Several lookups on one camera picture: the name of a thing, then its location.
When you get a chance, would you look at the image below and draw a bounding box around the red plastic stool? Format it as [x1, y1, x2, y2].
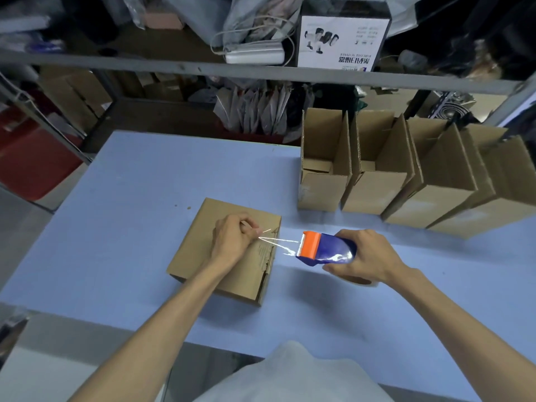
[0, 104, 84, 202]

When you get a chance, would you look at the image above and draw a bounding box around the person's right hand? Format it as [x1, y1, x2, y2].
[322, 228, 413, 288]

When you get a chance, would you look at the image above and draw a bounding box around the dark green bag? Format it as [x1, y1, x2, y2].
[314, 83, 369, 116]

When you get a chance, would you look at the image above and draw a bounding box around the silver reflective roll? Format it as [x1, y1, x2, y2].
[429, 90, 476, 120]

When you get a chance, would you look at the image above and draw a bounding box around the large brown storage cardboard box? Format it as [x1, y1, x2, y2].
[40, 69, 113, 132]

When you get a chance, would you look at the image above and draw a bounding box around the white perforated rack post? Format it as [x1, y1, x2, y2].
[485, 70, 536, 126]

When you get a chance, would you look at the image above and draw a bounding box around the white power strip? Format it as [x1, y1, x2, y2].
[224, 40, 286, 65]

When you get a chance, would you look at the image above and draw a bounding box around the white black printed box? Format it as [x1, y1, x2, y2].
[296, 0, 393, 73]

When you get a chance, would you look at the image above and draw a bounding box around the grey metal shelving rack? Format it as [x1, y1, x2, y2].
[0, 0, 536, 214]

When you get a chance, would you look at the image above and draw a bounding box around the person's white shirt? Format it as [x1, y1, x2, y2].
[203, 341, 394, 402]

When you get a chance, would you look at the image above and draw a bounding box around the pile of grey plastic mailers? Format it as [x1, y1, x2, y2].
[163, 0, 424, 45]

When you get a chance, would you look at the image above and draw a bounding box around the orange blue tape dispenser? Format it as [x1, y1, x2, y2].
[295, 231, 380, 288]

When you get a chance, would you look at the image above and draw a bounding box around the person's left hand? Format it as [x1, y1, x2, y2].
[209, 213, 262, 271]

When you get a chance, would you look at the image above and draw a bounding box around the bundle of grey paper bags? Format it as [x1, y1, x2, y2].
[212, 81, 294, 137]

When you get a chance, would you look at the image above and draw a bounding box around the person's right forearm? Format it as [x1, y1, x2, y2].
[391, 267, 536, 402]

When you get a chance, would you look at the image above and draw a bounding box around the person's left forearm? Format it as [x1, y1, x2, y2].
[69, 259, 229, 402]

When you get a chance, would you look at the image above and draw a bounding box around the plain brown cardboard box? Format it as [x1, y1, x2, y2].
[429, 123, 536, 240]

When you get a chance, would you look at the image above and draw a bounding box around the white glossy cabinet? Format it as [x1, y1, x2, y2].
[0, 312, 173, 402]

